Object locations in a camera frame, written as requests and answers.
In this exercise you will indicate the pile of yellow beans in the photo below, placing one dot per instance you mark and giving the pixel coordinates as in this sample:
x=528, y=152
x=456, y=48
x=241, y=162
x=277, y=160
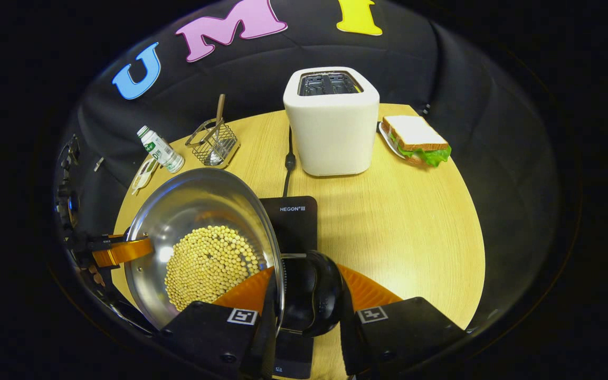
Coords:
x=203, y=264

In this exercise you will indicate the black backdrop cloth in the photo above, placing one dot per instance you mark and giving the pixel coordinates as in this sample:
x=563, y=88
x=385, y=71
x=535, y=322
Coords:
x=467, y=79

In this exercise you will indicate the silver clip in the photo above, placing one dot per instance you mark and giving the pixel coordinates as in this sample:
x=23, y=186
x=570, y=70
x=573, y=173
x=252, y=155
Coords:
x=98, y=164

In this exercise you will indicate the sandwich with lettuce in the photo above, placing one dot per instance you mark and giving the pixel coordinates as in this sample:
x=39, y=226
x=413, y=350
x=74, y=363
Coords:
x=415, y=134

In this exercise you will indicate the white sandwich plate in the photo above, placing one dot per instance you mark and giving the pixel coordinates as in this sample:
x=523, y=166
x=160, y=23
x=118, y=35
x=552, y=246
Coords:
x=384, y=138

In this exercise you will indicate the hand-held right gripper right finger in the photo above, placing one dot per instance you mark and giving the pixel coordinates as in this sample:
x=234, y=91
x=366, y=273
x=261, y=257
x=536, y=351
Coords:
x=409, y=330

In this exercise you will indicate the white divided condiment dish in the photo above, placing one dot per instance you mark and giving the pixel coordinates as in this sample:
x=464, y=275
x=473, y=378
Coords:
x=144, y=174

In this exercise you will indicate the white toaster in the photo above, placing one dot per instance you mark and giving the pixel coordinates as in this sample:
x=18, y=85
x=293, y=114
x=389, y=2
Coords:
x=330, y=132

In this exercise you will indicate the small white drink bottle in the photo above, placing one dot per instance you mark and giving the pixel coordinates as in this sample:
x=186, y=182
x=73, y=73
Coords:
x=161, y=150

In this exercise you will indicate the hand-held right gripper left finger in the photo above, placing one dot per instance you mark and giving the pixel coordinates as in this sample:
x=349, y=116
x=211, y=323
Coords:
x=209, y=338

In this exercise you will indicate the wooden stick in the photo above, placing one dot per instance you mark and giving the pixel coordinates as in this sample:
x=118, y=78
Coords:
x=220, y=113

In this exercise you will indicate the black induction cooktop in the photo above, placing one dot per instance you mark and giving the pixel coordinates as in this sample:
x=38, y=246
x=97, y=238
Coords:
x=293, y=221

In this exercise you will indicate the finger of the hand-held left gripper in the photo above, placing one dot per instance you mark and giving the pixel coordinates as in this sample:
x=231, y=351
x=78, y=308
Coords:
x=124, y=250

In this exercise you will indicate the stainless steel pot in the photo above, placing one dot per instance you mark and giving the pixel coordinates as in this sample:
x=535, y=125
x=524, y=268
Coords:
x=203, y=206

